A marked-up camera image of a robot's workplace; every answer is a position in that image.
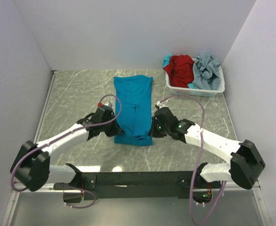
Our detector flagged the blue t shirt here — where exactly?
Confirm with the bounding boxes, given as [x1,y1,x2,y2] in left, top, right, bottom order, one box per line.
[114,75,153,146]

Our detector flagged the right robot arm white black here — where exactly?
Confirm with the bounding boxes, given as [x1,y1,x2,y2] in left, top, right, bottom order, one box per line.
[151,106,266,190]

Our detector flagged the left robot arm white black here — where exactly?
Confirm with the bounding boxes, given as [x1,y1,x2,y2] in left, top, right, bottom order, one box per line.
[10,103,123,191]

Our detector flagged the white laundry basket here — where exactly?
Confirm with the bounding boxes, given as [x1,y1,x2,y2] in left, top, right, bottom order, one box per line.
[165,58,225,97]

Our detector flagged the red t shirt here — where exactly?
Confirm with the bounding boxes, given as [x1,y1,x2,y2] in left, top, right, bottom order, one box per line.
[163,55,194,88]

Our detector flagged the light blue garment in basket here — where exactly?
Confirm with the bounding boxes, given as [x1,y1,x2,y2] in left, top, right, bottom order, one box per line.
[162,54,172,68]

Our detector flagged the grey t shirt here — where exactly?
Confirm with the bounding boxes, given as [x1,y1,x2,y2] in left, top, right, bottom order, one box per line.
[192,53,220,90]

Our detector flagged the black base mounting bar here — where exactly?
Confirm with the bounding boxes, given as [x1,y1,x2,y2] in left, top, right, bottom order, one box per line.
[53,171,223,204]

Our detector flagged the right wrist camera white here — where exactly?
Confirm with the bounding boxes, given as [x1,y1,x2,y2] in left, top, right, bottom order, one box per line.
[155,101,167,109]

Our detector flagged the aluminium rail frame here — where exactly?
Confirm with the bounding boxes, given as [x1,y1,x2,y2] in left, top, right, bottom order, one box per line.
[1,69,270,226]

